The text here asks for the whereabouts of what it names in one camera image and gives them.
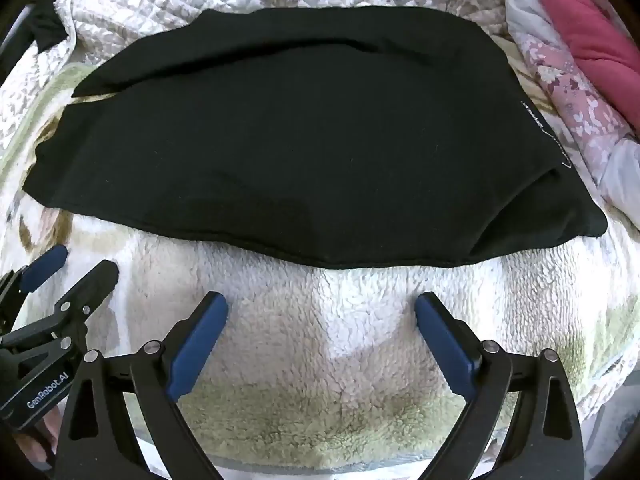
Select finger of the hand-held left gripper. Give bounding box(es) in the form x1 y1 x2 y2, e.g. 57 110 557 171
0 245 70 333
0 259 121 357

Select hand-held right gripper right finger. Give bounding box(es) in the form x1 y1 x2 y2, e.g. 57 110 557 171
414 291 584 480

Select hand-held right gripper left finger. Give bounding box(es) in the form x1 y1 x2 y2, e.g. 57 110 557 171
52 291 231 480

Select black pants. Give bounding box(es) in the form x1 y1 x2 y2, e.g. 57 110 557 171
22 5 609 271

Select person's left hand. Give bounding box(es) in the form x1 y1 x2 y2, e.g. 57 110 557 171
14 417 58 467

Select white floral fleece blanket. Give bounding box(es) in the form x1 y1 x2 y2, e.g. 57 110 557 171
0 40 640 479

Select dark cloth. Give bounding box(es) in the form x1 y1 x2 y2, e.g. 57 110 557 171
27 0 69 49

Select pink floral quilt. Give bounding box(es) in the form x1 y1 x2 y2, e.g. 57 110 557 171
502 0 640 217

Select pink cloth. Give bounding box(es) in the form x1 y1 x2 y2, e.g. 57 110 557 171
537 0 640 139

